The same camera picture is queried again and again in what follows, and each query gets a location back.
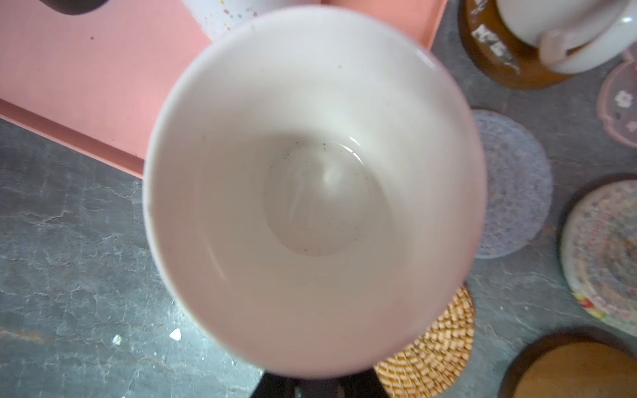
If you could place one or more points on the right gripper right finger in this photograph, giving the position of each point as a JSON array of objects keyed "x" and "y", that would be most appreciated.
[{"x": 365, "y": 384}]

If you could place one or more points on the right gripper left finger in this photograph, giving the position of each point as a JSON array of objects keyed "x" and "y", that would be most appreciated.
[{"x": 274, "y": 386}]

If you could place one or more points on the woven rattan coaster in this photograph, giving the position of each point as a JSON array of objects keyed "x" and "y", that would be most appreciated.
[{"x": 436, "y": 360}]

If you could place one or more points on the lavender mug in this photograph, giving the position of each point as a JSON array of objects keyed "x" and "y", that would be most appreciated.
[{"x": 314, "y": 191}]

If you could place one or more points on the large round wooden coaster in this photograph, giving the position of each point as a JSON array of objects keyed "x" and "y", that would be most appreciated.
[{"x": 572, "y": 362}]

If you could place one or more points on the grey blue woven coaster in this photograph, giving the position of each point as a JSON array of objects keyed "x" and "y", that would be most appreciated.
[{"x": 519, "y": 185}]

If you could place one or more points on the colourful zigzag woven coaster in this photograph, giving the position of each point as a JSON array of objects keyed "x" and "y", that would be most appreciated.
[{"x": 598, "y": 254}]

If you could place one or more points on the dark brown cork coaster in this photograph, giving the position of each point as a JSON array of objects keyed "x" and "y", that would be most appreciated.
[{"x": 498, "y": 53}]

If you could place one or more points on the pink flower coaster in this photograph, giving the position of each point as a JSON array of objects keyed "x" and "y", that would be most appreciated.
[{"x": 616, "y": 105}]

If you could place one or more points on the white mug red inside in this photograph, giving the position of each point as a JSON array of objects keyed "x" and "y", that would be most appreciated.
[{"x": 572, "y": 36}]

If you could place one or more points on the pink serving tray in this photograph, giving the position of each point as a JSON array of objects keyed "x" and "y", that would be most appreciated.
[{"x": 95, "y": 82}]

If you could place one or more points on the white mug centre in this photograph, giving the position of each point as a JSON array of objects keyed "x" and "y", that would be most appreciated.
[{"x": 217, "y": 17}]

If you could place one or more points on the black mug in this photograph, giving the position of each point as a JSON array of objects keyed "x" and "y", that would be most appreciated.
[{"x": 74, "y": 7}]

